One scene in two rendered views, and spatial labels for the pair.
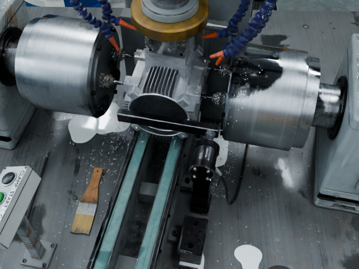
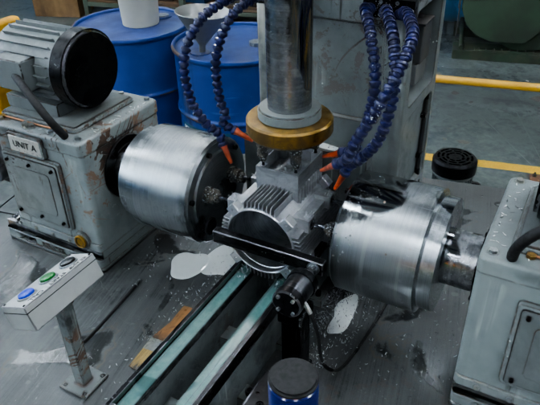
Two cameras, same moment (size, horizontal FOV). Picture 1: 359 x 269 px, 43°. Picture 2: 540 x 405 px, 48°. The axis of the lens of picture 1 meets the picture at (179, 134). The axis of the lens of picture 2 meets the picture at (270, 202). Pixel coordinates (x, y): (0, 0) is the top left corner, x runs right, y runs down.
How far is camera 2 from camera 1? 37 cm
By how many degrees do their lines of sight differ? 23
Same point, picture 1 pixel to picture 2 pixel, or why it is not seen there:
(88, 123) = (195, 261)
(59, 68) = (162, 169)
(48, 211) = (114, 340)
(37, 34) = (150, 136)
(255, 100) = (366, 227)
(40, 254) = (84, 379)
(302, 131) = (423, 277)
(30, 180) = (88, 269)
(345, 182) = (485, 366)
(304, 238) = not seen: outside the picture
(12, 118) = (110, 234)
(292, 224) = not seen: outside the picture
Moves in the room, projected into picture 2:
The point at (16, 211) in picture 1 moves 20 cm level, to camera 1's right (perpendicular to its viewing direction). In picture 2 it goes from (61, 294) to (163, 315)
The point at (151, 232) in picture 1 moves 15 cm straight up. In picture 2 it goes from (211, 370) to (204, 308)
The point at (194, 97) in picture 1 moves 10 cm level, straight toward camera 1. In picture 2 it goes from (303, 223) to (288, 252)
